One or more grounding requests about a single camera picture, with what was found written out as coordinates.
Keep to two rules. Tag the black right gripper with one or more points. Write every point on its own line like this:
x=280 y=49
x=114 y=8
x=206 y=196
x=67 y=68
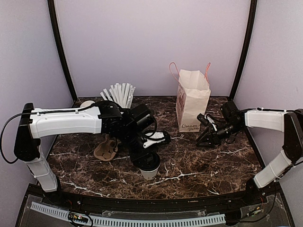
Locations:
x=212 y=139

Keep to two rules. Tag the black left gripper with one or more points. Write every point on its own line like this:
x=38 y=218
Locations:
x=136 y=157

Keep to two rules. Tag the single black cup lid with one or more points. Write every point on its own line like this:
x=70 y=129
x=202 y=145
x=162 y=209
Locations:
x=153 y=159

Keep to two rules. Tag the white paper coffee cup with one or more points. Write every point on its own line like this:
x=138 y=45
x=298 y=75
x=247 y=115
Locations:
x=149 y=173

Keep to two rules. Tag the white paper takeout bag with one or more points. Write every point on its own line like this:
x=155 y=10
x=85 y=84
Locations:
x=192 y=98

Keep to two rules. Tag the brown cardboard cup carrier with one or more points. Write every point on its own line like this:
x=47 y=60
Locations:
x=107 y=149

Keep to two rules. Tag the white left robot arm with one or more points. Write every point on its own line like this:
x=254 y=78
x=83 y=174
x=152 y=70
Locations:
x=127 y=125

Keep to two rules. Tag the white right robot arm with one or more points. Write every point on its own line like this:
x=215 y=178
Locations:
x=277 y=133

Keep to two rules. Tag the bundle of white wrapped straws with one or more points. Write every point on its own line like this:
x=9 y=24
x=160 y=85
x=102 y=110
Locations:
x=121 y=94

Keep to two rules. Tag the stack of white paper cups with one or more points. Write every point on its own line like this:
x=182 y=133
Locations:
x=86 y=103

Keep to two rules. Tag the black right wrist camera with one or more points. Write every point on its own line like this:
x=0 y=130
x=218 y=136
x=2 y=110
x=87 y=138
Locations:
x=230 y=112

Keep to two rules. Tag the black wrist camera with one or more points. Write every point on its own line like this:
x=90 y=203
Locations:
x=142 y=116
x=230 y=112

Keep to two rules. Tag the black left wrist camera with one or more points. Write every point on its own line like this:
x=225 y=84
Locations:
x=142 y=116

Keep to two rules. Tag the black table front rail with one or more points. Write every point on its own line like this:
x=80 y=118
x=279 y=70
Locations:
x=229 y=203

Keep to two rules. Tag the white slotted cable duct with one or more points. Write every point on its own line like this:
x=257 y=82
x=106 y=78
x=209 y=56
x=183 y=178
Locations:
x=130 y=219

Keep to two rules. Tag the black right frame post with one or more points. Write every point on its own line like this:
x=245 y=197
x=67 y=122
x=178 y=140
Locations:
x=245 y=49

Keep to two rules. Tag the black frame post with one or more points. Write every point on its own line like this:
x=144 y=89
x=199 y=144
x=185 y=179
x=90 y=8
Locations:
x=60 y=49
x=245 y=49

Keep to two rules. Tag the black left frame post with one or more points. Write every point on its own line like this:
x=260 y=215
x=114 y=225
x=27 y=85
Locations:
x=60 y=49

